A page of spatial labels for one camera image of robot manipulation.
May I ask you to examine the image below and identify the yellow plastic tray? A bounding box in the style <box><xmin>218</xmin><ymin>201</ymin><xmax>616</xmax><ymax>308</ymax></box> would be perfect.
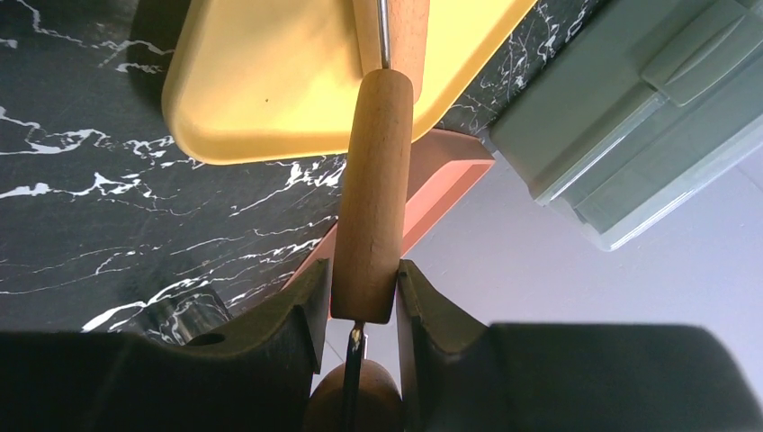
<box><xmin>161</xmin><ymin>1</ymin><xmax>533</xmax><ymax>165</ymax></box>

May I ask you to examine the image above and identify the wooden dough roller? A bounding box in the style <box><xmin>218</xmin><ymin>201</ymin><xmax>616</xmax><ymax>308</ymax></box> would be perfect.
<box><xmin>302</xmin><ymin>1</ymin><xmax>430</xmax><ymax>431</ymax></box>

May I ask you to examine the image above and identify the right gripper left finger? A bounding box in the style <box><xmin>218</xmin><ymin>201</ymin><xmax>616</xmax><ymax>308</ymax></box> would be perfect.
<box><xmin>1</xmin><ymin>259</ymin><xmax>330</xmax><ymax>431</ymax></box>

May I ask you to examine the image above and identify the round metal cutter ring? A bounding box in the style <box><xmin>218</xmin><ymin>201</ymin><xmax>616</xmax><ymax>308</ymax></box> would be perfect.
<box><xmin>139</xmin><ymin>284</ymin><xmax>235</xmax><ymax>347</ymax></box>

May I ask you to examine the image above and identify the green plastic storage box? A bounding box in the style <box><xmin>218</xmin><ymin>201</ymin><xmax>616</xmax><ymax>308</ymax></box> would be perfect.
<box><xmin>489</xmin><ymin>1</ymin><xmax>762</xmax><ymax>251</ymax></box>

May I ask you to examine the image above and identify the orange-red plastic tray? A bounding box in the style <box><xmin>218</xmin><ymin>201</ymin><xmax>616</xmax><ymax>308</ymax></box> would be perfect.
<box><xmin>283</xmin><ymin>130</ymin><xmax>494</xmax><ymax>324</ymax></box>

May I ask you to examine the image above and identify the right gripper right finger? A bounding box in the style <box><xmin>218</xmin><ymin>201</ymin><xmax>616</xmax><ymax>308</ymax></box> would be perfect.
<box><xmin>397</xmin><ymin>260</ymin><xmax>762</xmax><ymax>431</ymax></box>

